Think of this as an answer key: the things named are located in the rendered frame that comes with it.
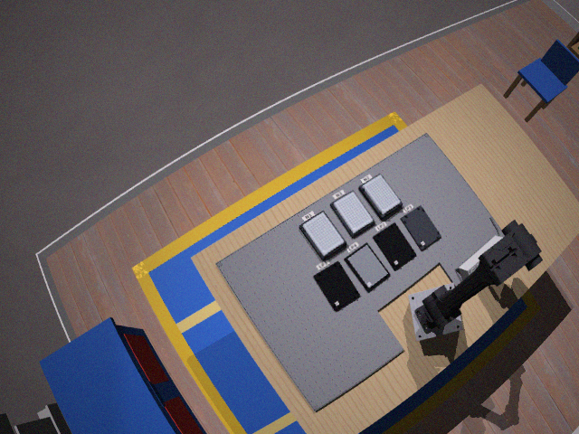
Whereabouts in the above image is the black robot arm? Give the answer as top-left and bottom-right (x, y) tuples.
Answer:
(414, 220), (542, 332)

